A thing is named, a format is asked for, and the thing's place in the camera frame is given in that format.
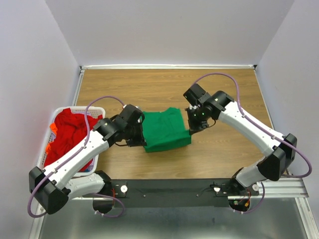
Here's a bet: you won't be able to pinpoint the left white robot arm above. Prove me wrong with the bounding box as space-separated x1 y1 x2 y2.
28 104 146 215

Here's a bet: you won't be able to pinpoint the red t-shirt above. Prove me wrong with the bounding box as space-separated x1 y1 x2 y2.
43 108 104 173

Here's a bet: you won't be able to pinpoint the aluminium front rail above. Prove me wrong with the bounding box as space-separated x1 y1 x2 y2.
57 174 308 199

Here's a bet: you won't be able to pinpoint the white plastic laundry basket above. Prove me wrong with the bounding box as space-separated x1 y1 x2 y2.
36 106 106 177

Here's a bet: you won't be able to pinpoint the aluminium back table rail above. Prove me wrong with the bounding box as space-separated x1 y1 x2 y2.
80 64 255 70

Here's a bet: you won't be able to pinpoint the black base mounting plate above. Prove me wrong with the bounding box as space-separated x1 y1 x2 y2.
98 178 259 208

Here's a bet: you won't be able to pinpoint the green t-shirt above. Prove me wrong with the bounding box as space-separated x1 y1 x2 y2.
143 107 191 153

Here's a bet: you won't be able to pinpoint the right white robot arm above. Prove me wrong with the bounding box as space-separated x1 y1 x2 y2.
183 84 297 195

